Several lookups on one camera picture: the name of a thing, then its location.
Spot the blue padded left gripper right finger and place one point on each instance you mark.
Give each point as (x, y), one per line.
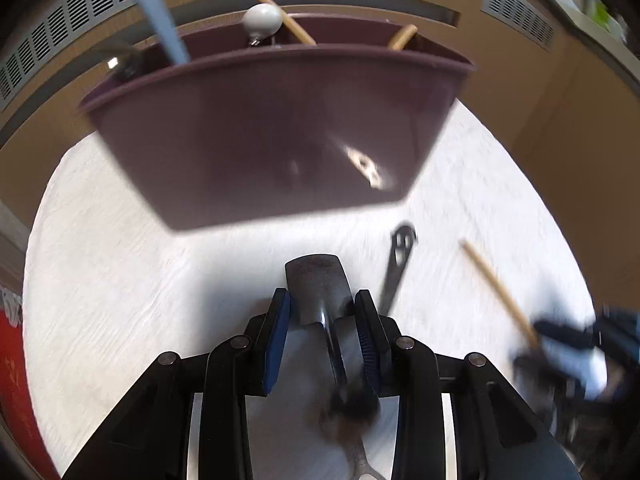
(497, 435)

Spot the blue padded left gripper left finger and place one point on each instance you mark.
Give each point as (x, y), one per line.
(146, 435)

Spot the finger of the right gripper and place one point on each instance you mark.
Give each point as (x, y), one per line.
(538, 379)
(566, 334)

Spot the wooden chopstick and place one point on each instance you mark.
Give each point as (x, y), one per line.
(518, 316)
(265, 2)

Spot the smiley handle steel spoon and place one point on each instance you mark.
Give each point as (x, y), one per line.
(401, 245)

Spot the black handled steel spoon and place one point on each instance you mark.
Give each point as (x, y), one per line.
(321, 294)

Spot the wooden spoon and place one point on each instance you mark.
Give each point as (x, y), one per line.
(402, 37)

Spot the white ball handled spoon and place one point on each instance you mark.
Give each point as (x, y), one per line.
(261, 22)

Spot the blue plastic spoon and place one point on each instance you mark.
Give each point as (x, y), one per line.
(164, 28)

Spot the red floor mat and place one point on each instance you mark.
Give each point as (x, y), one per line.
(16, 404)

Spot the maroon plastic utensil bin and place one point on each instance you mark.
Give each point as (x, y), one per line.
(241, 132)

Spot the small grey vent grille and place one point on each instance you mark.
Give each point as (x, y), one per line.
(521, 16)

